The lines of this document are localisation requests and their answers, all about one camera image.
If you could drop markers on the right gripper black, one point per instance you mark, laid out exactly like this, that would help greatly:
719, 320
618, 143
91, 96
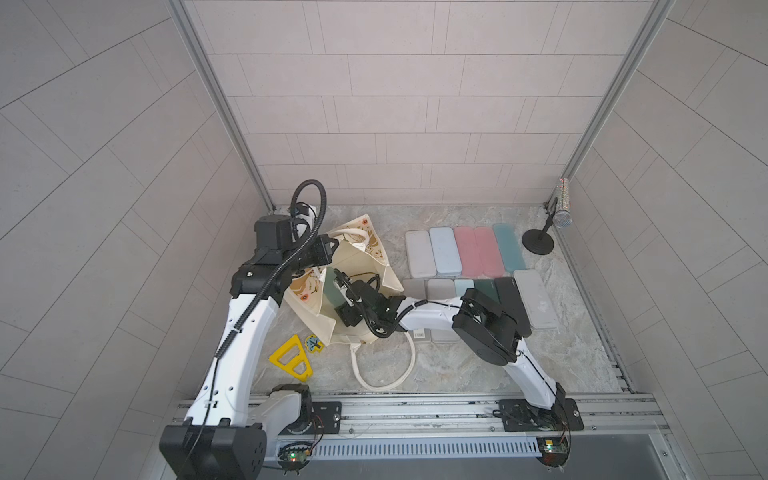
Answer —
346, 312

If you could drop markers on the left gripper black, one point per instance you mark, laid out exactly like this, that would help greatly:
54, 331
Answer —
323, 254

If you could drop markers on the teal translucent case half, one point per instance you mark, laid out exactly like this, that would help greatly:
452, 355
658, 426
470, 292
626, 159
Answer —
331, 291

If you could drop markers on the floral canvas tote bag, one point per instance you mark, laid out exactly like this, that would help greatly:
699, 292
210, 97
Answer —
360, 256

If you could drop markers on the frosted clear pen case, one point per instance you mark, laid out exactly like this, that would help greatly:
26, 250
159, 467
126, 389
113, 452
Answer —
414, 288

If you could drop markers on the beige tin pencil case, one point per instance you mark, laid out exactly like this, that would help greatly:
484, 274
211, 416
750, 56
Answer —
440, 289

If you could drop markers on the white glossy tin pencil case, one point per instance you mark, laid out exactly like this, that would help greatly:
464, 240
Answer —
421, 262

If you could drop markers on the pale mint case lid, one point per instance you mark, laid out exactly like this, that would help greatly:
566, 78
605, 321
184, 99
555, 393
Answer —
462, 286

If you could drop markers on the pale mint pencil case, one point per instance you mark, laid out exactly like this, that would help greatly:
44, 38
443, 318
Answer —
445, 252

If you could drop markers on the dark green pencil case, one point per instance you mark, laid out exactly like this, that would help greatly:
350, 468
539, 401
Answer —
486, 290

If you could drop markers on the dark grey pencil case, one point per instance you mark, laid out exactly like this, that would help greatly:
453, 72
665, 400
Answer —
511, 301

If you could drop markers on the teal translucent pencil case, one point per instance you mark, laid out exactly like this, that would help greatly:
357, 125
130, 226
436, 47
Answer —
509, 247

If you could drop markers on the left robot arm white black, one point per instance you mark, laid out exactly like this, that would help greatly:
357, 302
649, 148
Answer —
216, 439

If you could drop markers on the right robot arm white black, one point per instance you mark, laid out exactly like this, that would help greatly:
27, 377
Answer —
487, 328

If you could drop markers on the small round yellow sticker toy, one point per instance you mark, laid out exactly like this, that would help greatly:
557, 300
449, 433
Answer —
313, 344

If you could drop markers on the yellow triangular plastic tool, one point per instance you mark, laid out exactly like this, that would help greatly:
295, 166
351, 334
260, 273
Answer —
292, 359

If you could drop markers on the glitter microphone on stand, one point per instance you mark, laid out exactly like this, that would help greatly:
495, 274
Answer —
540, 241

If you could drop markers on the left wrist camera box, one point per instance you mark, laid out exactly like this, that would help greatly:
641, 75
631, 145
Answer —
274, 232

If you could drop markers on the left circuit board with wires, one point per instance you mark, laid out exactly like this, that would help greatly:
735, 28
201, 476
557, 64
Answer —
293, 457

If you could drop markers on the circuit board with wires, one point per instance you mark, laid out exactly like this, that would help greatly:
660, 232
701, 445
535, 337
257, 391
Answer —
554, 452
293, 457

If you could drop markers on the right circuit board with wires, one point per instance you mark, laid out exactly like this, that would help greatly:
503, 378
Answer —
554, 452

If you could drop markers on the aluminium mounting rail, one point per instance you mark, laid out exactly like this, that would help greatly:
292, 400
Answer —
396, 415

